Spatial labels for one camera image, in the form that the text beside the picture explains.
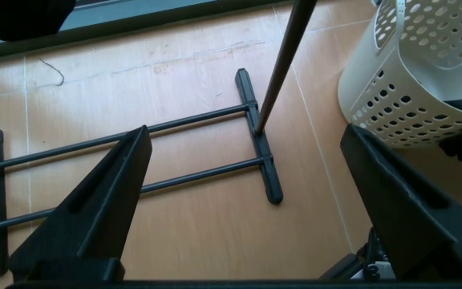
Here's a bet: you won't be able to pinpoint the black clothes rack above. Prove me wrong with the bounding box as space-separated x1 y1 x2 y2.
0 0 319 278

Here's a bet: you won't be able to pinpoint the white laundry basket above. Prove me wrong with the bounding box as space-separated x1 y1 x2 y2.
337 0 462 149

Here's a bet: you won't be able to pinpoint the black shorts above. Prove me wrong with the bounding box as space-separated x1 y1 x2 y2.
0 0 77 43

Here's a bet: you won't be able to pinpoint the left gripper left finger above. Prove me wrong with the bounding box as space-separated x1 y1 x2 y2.
8 125 153 282

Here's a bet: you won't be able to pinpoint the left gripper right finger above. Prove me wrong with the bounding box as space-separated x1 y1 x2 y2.
340 123 462 280

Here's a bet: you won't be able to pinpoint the window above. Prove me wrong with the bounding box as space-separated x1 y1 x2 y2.
0 0 292 62

